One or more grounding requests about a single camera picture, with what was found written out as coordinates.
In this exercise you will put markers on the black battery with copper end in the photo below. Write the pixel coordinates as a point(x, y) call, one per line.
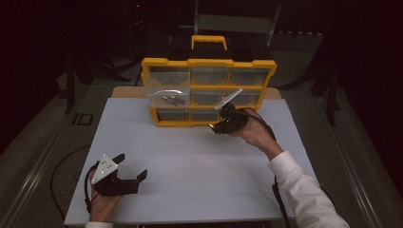
point(211, 126)
point(178, 100)
point(166, 99)

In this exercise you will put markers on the wooden board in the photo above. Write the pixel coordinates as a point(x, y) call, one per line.
point(126, 92)

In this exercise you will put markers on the clear plastic drawer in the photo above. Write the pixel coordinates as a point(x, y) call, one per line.
point(168, 82)

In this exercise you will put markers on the person's left hand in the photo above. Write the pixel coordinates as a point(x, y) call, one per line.
point(103, 205)

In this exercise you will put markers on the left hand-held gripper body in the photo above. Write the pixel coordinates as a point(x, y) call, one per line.
point(109, 180)

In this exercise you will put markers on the metal stand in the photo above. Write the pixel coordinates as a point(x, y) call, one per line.
point(237, 22)

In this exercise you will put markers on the person's right hand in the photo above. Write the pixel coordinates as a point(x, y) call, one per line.
point(255, 131)

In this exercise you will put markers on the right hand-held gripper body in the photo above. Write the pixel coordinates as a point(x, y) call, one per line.
point(233, 118)

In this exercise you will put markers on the yellow organizer cabinet with drawers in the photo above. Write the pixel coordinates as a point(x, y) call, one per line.
point(209, 87)

